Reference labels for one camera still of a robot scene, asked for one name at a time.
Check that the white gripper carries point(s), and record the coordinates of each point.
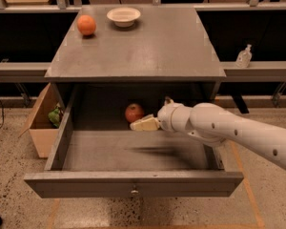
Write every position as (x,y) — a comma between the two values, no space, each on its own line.
(165,115)

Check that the red apple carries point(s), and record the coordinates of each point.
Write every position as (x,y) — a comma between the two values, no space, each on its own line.
(134,112)

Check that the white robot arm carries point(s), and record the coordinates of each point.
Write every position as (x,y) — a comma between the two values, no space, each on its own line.
(212,125)

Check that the open grey drawer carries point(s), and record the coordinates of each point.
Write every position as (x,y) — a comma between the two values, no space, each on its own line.
(97,155)

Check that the grey wooden cabinet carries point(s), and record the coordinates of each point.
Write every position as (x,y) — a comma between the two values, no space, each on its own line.
(166,52)

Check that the clear sanitizer bottle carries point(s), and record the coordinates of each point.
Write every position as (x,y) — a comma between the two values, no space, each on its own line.
(244,57)

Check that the white bowl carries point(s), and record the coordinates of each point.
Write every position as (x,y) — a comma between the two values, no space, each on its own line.
(123,17)

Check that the green chip bag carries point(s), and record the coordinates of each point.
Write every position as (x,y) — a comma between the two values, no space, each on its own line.
(55,116)

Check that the orange fruit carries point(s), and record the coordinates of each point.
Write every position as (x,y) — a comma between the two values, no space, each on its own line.
(86,25)

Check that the cardboard box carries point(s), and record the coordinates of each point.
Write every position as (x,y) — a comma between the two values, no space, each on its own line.
(42,133)

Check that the grey metal rail shelf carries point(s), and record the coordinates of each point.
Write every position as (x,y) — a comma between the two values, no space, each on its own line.
(260,71)

